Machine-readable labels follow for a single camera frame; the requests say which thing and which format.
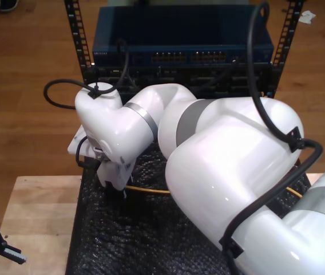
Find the person's foot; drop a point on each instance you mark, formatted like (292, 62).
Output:
(8, 4)

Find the white crumpled paper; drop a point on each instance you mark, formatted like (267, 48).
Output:
(307, 17)

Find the black perforated rack post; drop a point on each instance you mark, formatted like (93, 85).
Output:
(78, 34)
(289, 23)

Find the blue network switch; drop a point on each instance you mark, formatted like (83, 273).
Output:
(179, 28)

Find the black bubble mat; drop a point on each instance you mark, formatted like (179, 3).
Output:
(136, 229)

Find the black rack server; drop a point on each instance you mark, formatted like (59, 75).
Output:
(208, 77)

